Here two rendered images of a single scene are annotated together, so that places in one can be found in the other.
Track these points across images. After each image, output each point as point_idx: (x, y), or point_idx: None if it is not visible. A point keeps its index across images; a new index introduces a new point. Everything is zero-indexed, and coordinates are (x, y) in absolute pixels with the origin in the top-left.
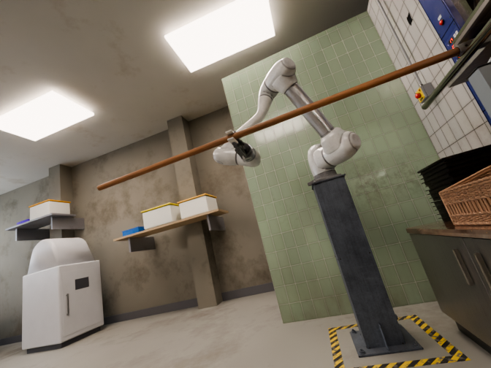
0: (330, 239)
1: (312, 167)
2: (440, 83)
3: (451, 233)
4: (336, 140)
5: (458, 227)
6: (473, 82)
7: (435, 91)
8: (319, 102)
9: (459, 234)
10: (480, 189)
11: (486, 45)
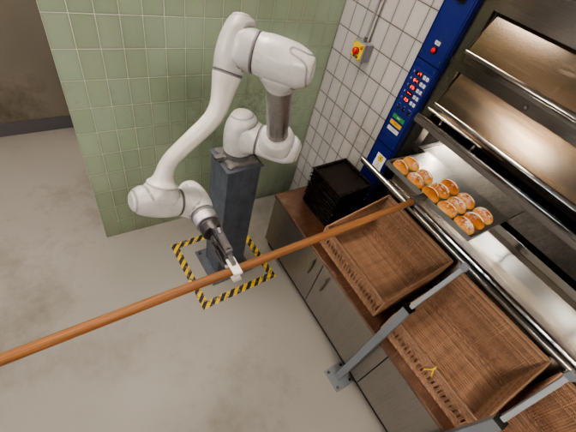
0: (215, 209)
1: (231, 146)
2: (387, 185)
3: (319, 258)
4: (284, 153)
5: (323, 255)
6: (403, 310)
7: (380, 179)
8: (331, 237)
9: (324, 265)
10: (352, 266)
11: None
